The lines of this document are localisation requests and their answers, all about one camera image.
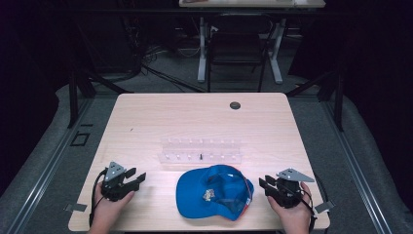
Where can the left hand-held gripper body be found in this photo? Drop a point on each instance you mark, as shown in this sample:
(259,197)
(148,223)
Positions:
(113,184)

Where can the clear acrylic peg rack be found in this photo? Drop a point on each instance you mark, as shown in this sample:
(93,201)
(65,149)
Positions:
(200,152)

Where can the person's left hand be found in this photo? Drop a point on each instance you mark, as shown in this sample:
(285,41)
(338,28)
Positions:
(108,211)

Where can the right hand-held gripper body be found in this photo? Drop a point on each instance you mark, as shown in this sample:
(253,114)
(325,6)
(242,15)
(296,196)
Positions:
(287,188)

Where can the black chair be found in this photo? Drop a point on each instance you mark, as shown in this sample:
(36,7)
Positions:
(237,48)

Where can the person's right hand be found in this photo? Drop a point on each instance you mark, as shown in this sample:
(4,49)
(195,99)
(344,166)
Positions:
(292,216)

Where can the white-legged desk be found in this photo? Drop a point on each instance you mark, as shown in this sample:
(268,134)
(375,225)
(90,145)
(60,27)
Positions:
(246,19)

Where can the grey tape strip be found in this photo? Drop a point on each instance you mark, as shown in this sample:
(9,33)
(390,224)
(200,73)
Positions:
(75,207)
(324,207)

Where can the black metal stand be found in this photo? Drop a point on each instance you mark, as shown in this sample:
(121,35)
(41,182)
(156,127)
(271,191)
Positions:
(87,81)
(324,84)

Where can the blue baseball cap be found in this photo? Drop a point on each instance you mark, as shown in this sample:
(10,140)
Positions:
(214,191)

